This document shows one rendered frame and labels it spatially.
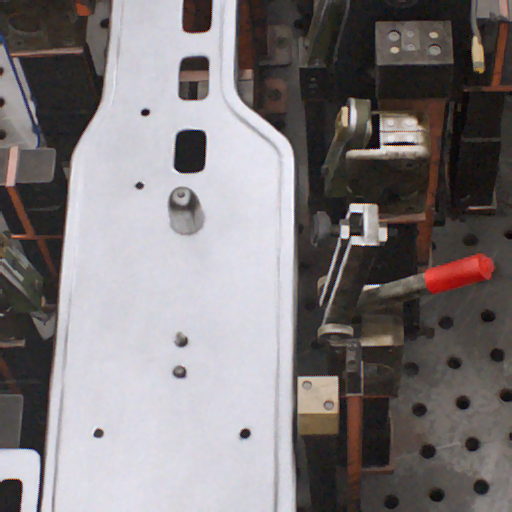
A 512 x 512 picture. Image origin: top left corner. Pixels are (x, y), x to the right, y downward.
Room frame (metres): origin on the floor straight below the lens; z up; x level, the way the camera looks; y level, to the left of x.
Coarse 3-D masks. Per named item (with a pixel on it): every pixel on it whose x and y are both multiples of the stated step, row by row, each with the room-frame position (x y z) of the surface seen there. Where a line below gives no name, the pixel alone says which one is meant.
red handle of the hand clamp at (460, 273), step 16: (480, 256) 0.48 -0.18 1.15; (432, 272) 0.48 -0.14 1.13; (448, 272) 0.48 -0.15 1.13; (464, 272) 0.47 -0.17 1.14; (480, 272) 0.47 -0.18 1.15; (384, 288) 0.49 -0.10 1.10; (400, 288) 0.48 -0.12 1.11; (416, 288) 0.48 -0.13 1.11; (432, 288) 0.47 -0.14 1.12; (448, 288) 0.47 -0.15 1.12; (368, 304) 0.48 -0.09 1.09; (384, 304) 0.48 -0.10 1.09
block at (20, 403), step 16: (0, 400) 0.49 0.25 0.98; (16, 400) 0.48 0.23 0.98; (0, 416) 0.47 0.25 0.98; (16, 416) 0.47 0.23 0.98; (32, 416) 0.48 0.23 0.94; (0, 432) 0.46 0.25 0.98; (16, 432) 0.45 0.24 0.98; (32, 432) 0.47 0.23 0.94; (16, 448) 0.44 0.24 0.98; (32, 448) 0.45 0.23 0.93; (16, 480) 0.43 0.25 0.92; (0, 496) 0.44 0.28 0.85; (16, 496) 0.44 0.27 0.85
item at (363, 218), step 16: (352, 208) 0.50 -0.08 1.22; (368, 208) 0.50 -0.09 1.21; (320, 224) 0.49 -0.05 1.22; (336, 224) 0.50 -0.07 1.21; (352, 224) 0.50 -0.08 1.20; (368, 224) 0.49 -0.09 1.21; (384, 224) 0.49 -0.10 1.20; (320, 240) 0.48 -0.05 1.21; (352, 240) 0.47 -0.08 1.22; (368, 240) 0.47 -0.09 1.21; (384, 240) 0.48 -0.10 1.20; (336, 256) 0.50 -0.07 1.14; (352, 256) 0.47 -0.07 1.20; (368, 256) 0.47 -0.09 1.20; (336, 272) 0.50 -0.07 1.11; (352, 272) 0.47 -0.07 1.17; (368, 272) 0.47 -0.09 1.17; (336, 288) 0.47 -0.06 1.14; (352, 288) 0.47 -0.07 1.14; (320, 304) 0.50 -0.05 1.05; (336, 304) 0.47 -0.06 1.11; (352, 304) 0.47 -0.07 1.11; (336, 320) 0.47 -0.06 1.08
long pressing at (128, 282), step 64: (128, 0) 0.91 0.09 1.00; (128, 64) 0.83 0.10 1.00; (128, 128) 0.75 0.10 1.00; (192, 128) 0.74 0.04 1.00; (256, 128) 0.72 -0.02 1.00; (128, 192) 0.68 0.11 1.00; (256, 192) 0.65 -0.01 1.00; (64, 256) 0.62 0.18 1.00; (128, 256) 0.61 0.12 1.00; (192, 256) 0.60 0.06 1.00; (256, 256) 0.59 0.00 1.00; (64, 320) 0.55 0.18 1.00; (128, 320) 0.54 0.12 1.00; (192, 320) 0.53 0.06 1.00; (256, 320) 0.52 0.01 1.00; (64, 384) 0.49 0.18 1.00; (128, 384) 0.48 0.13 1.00; (192, 384) 0.47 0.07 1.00; (256, 384) 0.46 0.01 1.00; (64, 448) 0.42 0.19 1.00; (128, 448) 0.42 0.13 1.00; (192, 448) 0.41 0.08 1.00; (256, 448) 0.40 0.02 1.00
